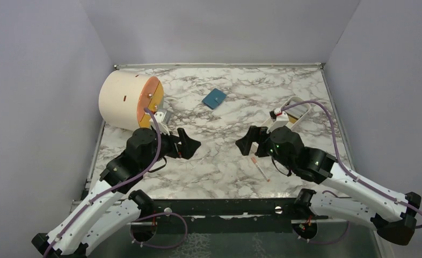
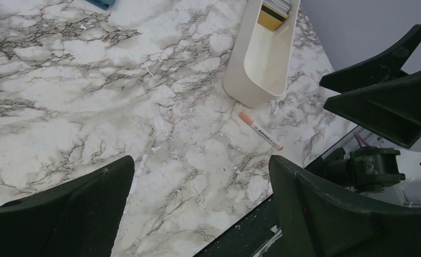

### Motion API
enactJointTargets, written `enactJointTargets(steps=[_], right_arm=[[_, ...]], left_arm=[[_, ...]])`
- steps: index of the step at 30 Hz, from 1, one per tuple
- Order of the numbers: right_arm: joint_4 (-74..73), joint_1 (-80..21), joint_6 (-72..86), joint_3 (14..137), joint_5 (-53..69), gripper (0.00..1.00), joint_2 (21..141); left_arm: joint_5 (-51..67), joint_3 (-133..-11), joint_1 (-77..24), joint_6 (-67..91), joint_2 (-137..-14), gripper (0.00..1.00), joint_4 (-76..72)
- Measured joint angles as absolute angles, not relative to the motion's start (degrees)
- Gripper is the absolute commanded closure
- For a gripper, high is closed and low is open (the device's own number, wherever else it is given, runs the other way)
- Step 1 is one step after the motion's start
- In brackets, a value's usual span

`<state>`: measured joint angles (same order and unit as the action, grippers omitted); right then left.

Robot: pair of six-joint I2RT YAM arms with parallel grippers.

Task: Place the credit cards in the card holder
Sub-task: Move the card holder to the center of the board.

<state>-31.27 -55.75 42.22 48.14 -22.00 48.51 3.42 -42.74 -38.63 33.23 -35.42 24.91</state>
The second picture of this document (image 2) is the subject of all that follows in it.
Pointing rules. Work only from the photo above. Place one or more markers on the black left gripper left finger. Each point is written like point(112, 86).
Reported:
point(78, 218)

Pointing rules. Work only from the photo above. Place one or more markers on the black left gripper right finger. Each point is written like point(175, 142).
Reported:
point(320, 218)

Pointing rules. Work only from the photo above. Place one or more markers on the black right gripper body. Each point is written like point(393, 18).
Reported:
point(378, 95)

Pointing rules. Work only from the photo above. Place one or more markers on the yellow credit card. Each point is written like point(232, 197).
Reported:
point(271, 18)

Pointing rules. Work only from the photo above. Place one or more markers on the blue card holder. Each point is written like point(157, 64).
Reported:
point(103, 4)

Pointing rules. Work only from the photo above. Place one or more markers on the grey card stack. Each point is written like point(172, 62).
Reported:
point(280, 6)

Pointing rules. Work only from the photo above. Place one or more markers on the orange capped white marker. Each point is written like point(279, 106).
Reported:
point(252, 124)

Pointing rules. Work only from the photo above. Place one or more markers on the cream oblong plastic tray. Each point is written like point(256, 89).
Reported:
point(257, 71)

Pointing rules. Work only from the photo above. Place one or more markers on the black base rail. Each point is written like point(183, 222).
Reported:
point(248, 235)

